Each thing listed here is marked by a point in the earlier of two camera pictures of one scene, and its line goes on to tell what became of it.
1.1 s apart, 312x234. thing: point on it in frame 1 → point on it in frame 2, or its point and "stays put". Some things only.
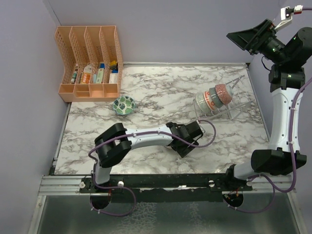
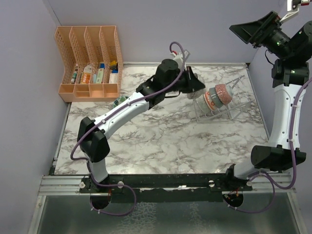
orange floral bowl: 208,101 stays put
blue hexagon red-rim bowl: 215,98 → 222,90
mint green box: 100,75 stays put
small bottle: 74,77 stays put
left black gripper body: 183,149 → 181,84
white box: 113,78 stays put
